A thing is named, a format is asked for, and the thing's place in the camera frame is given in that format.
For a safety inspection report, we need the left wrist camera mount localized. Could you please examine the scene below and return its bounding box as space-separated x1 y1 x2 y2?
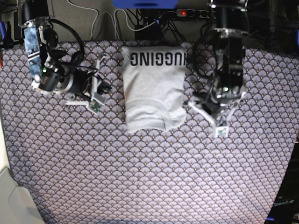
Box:
184 91 246 138

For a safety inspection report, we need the white cable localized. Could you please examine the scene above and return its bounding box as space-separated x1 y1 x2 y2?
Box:
67 0 157 40

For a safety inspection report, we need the black OpenArm box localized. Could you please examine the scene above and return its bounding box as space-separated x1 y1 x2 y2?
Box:
265 143 299 224

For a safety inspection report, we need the white plastic bin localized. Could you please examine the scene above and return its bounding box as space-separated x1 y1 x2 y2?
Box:
0 167 44 224

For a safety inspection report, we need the blue mount plate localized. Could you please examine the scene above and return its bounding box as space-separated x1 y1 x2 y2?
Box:
113 0 178 9

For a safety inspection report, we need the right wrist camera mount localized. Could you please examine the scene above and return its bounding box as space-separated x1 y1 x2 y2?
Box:
65 56 106 114

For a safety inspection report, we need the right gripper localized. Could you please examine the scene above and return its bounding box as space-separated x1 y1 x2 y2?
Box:
60 70 112 95

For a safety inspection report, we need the light grey T-shirt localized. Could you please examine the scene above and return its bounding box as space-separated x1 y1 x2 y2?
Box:
122 46 187 133

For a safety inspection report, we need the fan-patterned purple tablecloth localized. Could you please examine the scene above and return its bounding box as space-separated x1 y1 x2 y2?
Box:
0 41 299 224

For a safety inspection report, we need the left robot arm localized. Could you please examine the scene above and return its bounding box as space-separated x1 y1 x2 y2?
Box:
197 0 249 119

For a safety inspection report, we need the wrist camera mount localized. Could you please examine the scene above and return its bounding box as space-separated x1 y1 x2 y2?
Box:
184 91 246 138
65 56 106 114

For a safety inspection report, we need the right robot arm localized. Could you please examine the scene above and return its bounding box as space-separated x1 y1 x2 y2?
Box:
16 0 111 98

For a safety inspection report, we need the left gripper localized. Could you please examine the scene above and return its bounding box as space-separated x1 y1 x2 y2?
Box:
200 95 234 118

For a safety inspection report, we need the black power strip red switch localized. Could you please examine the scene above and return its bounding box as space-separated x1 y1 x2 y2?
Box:
176 9 211 19

